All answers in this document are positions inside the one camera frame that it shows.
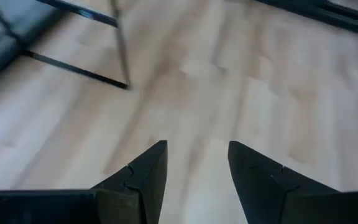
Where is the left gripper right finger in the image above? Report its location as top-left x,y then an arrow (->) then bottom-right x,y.
227,141 -> 343,224

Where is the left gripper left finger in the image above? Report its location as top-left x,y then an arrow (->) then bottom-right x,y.
91,139 -> 168,224

